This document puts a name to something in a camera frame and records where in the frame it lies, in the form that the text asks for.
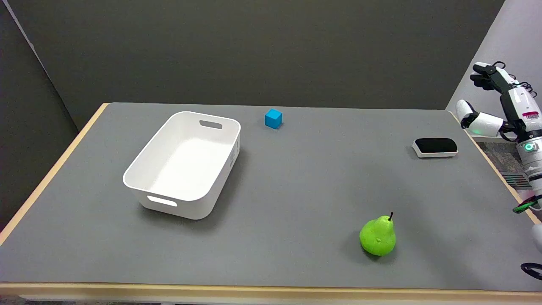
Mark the blue cube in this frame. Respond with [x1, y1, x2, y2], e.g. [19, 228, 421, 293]
[265, 109, 283, 129]

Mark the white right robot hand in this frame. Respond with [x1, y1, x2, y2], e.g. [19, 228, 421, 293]
[456, 62, 542, 142]

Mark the black and white blackboard eraser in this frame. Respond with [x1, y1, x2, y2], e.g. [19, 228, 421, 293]
[412, 137, 459, 158]

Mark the green pear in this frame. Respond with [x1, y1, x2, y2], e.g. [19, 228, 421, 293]
[359, 212, 397, 256]

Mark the grey table mat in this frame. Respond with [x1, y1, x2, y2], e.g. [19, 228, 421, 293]
[0, 103, 542, 292]

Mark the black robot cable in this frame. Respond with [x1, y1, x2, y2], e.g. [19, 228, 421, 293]
[521, 263, 542, 281]

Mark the white plastic storage bin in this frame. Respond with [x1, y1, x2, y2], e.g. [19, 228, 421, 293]
[123, 111, 241, 220]

